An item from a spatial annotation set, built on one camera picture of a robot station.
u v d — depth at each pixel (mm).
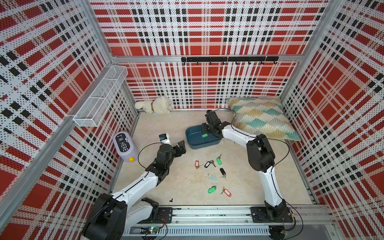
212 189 820
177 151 753
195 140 1007
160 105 1117
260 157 569
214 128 772
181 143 785
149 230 692
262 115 958
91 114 784
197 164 912
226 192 815
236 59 887
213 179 859
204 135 1053
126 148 881
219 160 930
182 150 773
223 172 884
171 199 787
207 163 927
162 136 734
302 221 650
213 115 796
